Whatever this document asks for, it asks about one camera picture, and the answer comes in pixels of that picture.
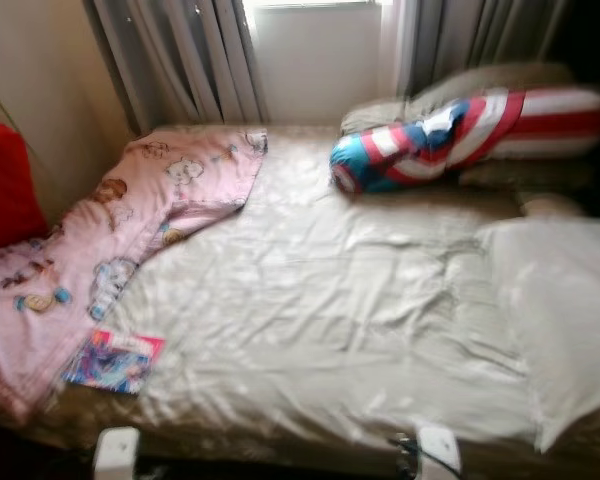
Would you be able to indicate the bright window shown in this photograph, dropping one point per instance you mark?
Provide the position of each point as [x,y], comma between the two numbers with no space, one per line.
[310,4]

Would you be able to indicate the bed with cream quilt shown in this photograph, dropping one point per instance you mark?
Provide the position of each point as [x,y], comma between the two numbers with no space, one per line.
[320,320]

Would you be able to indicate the beige pillow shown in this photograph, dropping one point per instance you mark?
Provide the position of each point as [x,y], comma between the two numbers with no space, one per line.
[510,78]

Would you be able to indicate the colourful picture book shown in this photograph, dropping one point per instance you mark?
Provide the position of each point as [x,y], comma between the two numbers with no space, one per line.
[115,362]

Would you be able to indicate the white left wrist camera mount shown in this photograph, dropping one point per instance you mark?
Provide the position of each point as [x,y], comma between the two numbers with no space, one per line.
[117,455]

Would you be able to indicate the red white blue bolster pillow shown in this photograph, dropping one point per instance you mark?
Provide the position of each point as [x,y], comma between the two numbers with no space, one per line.
[440,140]

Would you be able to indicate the grey curtain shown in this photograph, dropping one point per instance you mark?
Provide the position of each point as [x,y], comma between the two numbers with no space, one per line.
[170,60]
[470,40]

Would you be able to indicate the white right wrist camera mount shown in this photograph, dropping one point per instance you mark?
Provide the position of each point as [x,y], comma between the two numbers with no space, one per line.
[438,450]

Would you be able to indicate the pink cartoon print blanket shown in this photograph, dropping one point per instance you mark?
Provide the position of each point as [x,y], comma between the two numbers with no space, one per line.
[80,260]

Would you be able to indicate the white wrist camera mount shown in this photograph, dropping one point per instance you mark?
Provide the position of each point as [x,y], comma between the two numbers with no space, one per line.
[438,450]
[117,455]

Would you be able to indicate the red fabric-covered mattress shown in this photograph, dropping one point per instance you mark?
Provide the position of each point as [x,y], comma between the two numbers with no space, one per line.
[10,190]

